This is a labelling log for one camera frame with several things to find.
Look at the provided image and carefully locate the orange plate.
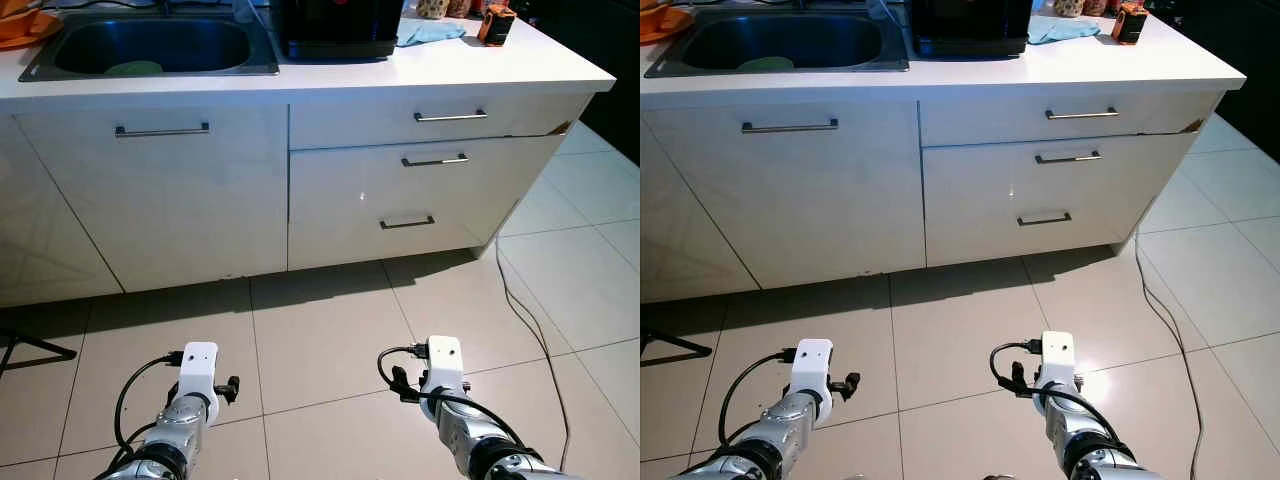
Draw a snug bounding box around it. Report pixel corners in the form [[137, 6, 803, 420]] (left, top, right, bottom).
[[640, 8, 694, 47], [0, 10, 64, 51]]

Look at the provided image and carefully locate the blue cloth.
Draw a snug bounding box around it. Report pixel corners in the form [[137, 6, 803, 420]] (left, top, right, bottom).
[[1027, 17, 1101, 46], [396, 20, 468, 49]]

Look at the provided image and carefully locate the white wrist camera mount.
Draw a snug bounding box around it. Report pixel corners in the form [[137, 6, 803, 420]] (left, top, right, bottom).
[[174, 342, 220, 406], [789, 338, 835, 403], [1040, 331, 1079, 393], [418, 335, 467, 403]]

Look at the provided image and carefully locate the long metal cabinet handle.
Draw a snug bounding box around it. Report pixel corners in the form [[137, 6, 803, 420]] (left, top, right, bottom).
[[741, 119, 840, 134], [114, 122, 212, 138]]

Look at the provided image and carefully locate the black stand leg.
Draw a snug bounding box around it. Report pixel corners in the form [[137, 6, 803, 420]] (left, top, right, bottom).
[[0, 330, 79, 377], [640, 328, 715, 366]]

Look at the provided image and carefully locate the stainless steel sink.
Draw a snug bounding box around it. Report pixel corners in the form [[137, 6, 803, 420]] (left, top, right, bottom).
[[18, 8, 282, 84], [645, 8, 911, 79]]

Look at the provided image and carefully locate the black water dispenser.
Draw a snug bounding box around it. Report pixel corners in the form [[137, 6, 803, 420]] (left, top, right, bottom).
[[270, 0, 406, 64], [908, 0, 1033, 59]]

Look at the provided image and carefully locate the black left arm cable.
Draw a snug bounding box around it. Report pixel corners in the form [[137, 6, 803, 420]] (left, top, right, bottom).
[[113, 350, 187, 471], [718, 348, 801, 471]]

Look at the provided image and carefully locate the black floor cable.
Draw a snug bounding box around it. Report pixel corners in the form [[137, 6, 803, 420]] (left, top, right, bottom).
[[493, 235, 573, 473], [1133, 230, 1206, 480]]

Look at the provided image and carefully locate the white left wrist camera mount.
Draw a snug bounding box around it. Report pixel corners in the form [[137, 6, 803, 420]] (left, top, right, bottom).
[[789, 338, 835, 403], [174, 342, 220, 406]]

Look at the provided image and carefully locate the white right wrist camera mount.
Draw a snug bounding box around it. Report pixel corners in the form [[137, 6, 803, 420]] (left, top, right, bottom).
[[1040, 331, 1079, 393], [418, 335, 467, 403]]

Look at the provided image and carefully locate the white kitchen cabinet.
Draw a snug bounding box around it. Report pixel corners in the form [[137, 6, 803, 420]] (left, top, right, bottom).
[[640, 90, 1223, 306], [0, 92, 591, 309]]

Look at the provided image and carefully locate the orange black tape measure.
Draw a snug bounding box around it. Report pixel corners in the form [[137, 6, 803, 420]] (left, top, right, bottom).
[[1111, 2, 1150, 46], [476, 4, 518, 48]]

